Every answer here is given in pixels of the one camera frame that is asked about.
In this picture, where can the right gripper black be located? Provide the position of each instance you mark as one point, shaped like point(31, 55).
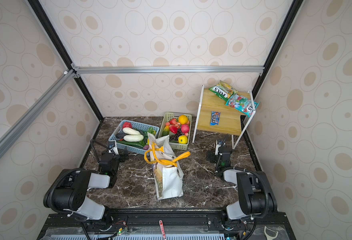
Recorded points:
point(216, 152)

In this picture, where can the white grocery bag yellow handles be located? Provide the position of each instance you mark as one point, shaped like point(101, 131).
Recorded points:
point(166, 167)

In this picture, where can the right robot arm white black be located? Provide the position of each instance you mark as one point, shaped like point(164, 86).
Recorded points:
point(255, 196)

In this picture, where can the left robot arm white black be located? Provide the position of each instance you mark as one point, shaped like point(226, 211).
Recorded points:
point(68, 193)

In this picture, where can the teal red candy bag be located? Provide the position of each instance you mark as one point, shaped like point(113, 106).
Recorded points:
point(242, 104)

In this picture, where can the green candy bag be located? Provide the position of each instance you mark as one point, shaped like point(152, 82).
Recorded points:
point(223, 90)

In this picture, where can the white radish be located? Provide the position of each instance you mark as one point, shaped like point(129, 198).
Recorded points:
point(133, 138)
point(130, 131)

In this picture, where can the blue plastic basket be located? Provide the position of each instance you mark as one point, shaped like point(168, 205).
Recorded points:
point(118, 135)

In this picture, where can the red tomato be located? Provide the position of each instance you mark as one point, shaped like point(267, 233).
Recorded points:
point(127, 125)

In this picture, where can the green cucumber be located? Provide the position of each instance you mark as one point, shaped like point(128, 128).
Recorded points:
point(139, 145)

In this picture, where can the blue m&m packet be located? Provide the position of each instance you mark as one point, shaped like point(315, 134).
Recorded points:
point(215, 118)

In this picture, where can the green leaf vegetable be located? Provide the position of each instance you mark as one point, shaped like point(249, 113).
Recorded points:
point(151, 130)

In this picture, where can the black grapes bunch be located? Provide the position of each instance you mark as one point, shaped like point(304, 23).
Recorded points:
point(175, 138)

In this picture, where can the orange fruit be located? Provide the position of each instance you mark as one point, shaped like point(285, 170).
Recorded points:
point(183, 120)

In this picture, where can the red apple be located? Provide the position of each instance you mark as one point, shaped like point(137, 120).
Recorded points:
point(173, 129)

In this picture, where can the red strawberry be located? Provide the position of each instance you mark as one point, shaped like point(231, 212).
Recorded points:
point(173, 121)

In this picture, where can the horizontal aluminium bar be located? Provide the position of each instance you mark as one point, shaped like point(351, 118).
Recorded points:
point(169, 70)

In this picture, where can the white peeler tool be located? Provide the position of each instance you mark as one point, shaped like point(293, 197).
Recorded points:
point(270, 234)

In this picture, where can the left diagonal aluminium bar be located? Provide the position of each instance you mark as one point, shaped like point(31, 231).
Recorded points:
point(10, 137)

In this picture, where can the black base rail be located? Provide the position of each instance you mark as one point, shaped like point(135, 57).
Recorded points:
point(179, 224)

